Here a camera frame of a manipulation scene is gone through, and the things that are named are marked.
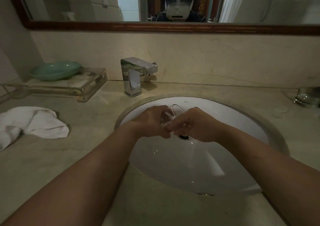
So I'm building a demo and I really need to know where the chrome square faucet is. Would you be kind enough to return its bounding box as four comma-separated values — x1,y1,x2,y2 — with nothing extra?
120,57,158,98

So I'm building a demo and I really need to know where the person's left hand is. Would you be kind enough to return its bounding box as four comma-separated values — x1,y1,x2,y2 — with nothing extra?
129,105,173,139

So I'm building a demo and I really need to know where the person's right hand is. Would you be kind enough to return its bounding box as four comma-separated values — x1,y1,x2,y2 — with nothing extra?
166,107,225,144

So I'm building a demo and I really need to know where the wooden framed mirror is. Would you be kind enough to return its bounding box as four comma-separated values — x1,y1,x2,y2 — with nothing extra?
4,0,320,36

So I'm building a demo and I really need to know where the clear acrylic tray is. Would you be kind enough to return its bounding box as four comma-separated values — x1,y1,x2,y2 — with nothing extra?
0,67,109,103

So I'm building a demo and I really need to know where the clear drinking glass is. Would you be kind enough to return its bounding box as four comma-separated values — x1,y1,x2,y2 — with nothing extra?
160,104,185,129

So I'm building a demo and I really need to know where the person's left forearm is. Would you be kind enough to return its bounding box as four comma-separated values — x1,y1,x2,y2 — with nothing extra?
0,121,140,226

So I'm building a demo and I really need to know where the white oval sink basin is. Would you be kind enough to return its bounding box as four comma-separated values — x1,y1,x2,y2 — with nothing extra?
114,93,290,198

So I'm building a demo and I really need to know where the person's right forearm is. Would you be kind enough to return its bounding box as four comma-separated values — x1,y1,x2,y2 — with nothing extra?
217,123,320,226

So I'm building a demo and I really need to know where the white crumpled towel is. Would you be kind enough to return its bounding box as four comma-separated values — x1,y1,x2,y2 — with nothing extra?
0,106,70,151

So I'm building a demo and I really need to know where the green soap dish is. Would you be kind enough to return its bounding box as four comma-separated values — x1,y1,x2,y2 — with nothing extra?
29,61,83,81

